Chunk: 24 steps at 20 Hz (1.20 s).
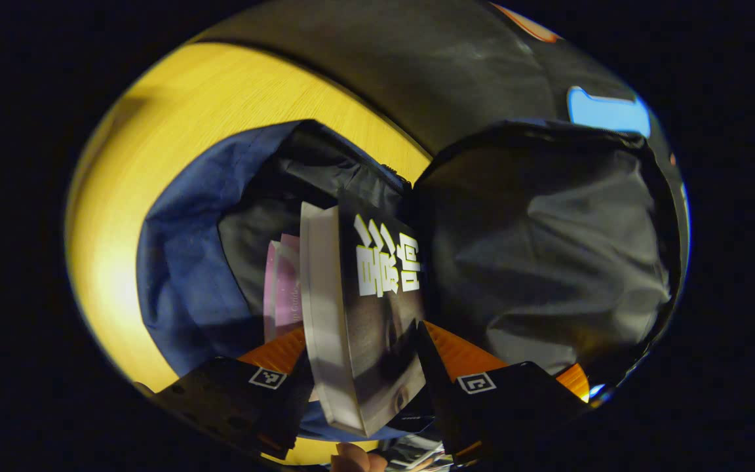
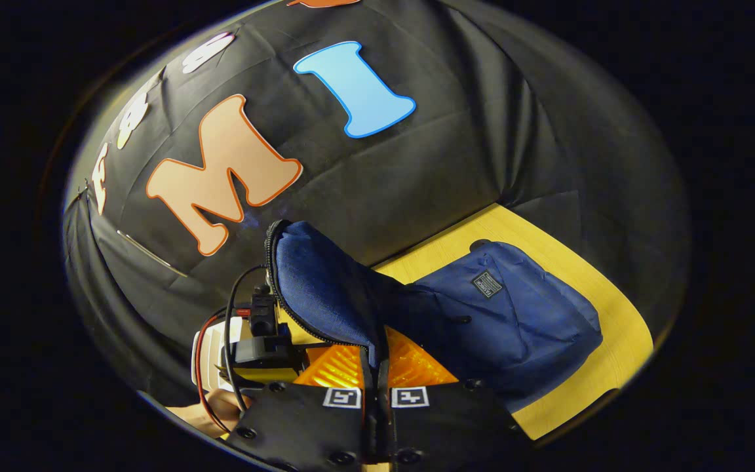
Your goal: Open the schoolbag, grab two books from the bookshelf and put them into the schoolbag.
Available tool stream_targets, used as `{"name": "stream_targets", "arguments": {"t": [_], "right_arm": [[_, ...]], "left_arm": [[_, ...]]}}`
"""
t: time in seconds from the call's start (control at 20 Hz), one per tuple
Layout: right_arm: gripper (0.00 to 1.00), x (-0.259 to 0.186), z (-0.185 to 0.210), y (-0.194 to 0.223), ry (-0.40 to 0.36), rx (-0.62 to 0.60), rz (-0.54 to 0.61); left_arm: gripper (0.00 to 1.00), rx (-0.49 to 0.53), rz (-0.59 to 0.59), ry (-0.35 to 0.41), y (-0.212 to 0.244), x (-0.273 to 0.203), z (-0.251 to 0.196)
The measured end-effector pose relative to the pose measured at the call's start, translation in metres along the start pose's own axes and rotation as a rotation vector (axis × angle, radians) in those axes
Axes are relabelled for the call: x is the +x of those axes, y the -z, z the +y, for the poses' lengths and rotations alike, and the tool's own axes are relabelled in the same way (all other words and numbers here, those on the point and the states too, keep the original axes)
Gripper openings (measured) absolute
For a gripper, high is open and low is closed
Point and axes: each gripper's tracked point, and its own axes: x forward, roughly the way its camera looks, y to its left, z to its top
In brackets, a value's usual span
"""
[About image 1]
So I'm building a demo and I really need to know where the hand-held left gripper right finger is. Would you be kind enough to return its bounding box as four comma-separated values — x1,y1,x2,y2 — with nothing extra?
415,320,585,463

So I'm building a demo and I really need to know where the black book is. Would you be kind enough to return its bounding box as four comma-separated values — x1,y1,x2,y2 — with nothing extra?
300,190,427,439

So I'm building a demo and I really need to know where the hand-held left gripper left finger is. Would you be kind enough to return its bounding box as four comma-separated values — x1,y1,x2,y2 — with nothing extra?
151,328,316,460

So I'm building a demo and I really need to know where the pink book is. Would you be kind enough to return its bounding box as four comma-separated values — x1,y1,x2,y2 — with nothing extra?
263,234,304,343

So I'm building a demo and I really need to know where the black backdrop cloth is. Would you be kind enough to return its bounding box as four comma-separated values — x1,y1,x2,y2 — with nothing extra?
191,0,691,276

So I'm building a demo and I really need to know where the blue schoolbag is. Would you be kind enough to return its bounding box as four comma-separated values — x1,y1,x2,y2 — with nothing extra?
136,118,680,460

